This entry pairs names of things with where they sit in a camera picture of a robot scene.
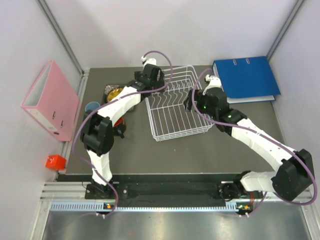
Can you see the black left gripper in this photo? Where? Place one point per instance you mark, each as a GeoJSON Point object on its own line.
{"type": "Point", "coordinates": [160, 84]}

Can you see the aluminium frame rail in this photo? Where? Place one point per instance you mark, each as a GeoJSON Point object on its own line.
{"type": "Point", "coordinates": [63, 191]}

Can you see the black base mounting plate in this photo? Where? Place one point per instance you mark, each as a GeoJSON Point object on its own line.
{"type": "Point", "coordinates": [212, 185]}

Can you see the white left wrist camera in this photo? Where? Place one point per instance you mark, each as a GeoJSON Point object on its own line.
{"type": "Point", "coordinates": [145, 61]}

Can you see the pink ring binder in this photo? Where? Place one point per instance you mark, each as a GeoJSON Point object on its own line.
{"type": "Point", "coordinates": [53, 102]}

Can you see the white wire dish rack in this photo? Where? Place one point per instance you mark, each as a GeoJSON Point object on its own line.
{"type": "Point", "coordinates": [166, 112]}

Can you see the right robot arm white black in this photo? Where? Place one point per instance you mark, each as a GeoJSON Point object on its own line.
{"type": "Point", "coordinates": [292, 171]}

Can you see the grey slotted cable duct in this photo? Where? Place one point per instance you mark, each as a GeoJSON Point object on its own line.
{"type": "Point", "coordinates": [105, 207]}

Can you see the blue ring binder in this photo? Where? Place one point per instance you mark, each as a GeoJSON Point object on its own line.
{"type": "Point", "coordinates": [246, 80]}

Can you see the black floral square plate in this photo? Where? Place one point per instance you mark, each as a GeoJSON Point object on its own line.
{"type": "Point", "coordinates": [109, 87]}

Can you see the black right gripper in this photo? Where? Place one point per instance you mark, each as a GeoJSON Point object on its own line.
{"type": "Point", "coordinates": [199, 97]}

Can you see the red box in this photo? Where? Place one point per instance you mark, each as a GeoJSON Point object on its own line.
{"type": "Point", "coordinates": [55, 162]}

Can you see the black orange patterned mug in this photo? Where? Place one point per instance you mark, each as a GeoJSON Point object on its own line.
{"type": "Point", "coordinates": [119, 128]}

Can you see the yellow round plate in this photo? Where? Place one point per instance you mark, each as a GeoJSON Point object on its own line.
{"type": "Point", "coordinates": [113, 93]}

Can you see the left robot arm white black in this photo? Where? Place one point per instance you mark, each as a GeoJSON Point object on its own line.
{"type": "Point", "coordinates": [98, 133]}

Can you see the light blue plastic cup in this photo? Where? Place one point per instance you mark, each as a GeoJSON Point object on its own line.
{"type": "Point", "coordinates": [91, 106]}

